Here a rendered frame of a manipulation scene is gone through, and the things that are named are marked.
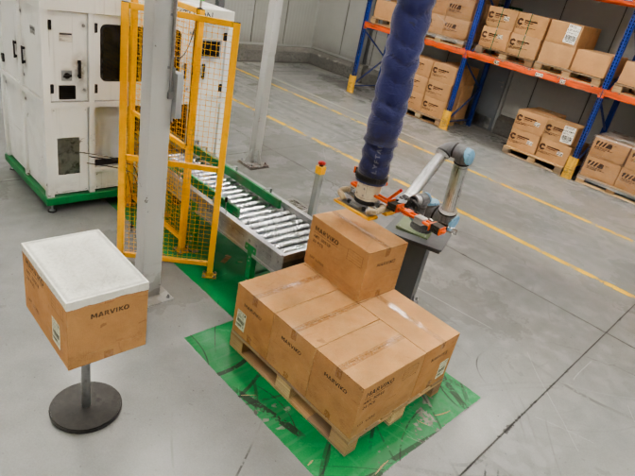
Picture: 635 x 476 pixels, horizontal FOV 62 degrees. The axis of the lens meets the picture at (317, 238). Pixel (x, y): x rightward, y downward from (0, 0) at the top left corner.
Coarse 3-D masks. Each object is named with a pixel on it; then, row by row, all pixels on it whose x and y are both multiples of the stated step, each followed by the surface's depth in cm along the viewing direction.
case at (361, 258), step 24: (336, 216) 395; (360, 216) 403; (312, 240) 396; (336, 240) 376; (360, 240) 368; (384, 240) 375; (312, 264) 401; (336, 264) 380; (360, 264) 362; (384, 264) 372; (360, 288) 366; (384, 288) 387
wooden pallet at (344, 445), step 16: (240, 336) 378; (240, 352) 382; (256, 352) 367; (256, 368) 371; (272, 368) 357; (272, 384) 360; (288, 384) 347; (432, 384) 371; (288, 400) 350; (304, 400) 338; (304, 416) 341; (320, 416) 342; (384, 416) 336; (400, 416) 356; (320, 432) 332; (336, 432) 320; (336, 448) 324; (352, 448) 324
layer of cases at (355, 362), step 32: (256, 288) 364; (288, 288) 371; (320, 288) 379; (256, 320) 359; (288, 320) 339; (320, 320) 345; (352, 320) 352; (384, 320) 358; (416, 320) 366; (288, 352) 340; (320, 352) 317; (352, 352) 322; (384, 352) 328; (416, 352) 334; (448, 352) 364; (320, 384) 323; (352, 384) 302; (384, 384) 312; (416, 384) 350; (352, 416) 307
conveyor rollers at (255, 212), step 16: (176, 160) 546; (208, 176) 526; (224, 176) 529; (224, 192) 493; (240, 192) 504; (240, 208) 475; (256, 208) 477; (272, 208) 482; (256, 224) 448; (272, 224) 459; (288, 224) 461; (304, 224) 465; (272, 240) 429; (304, 240) 441
